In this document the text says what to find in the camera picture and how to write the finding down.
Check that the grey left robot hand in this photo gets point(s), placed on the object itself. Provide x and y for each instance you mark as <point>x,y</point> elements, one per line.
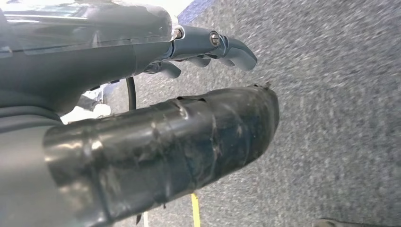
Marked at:
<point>125,37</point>

